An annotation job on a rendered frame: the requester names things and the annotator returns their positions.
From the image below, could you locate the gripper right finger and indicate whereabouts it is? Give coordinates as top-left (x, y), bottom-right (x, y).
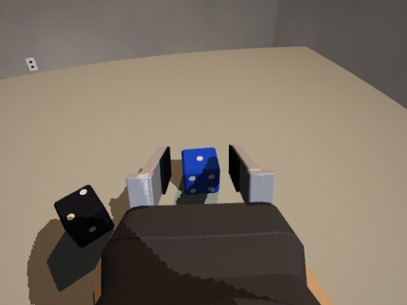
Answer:
top-left (229, 145), bottom-right (275, 204)

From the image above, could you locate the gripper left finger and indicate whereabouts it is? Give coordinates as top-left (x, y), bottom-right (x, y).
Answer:
top-left (126, 147), bottom-right (171, 209)

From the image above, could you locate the black die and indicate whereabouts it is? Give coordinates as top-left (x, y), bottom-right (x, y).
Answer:
top-left (54, 185), bottom-right (114, 247)

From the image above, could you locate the tan flat mat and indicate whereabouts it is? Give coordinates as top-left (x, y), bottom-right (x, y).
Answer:
top-left (94, 262), bottom-right (334, 305)

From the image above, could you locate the blue die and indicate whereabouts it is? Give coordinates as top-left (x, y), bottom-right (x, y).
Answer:
top-left (181, 147), bottom-right (220, 195)

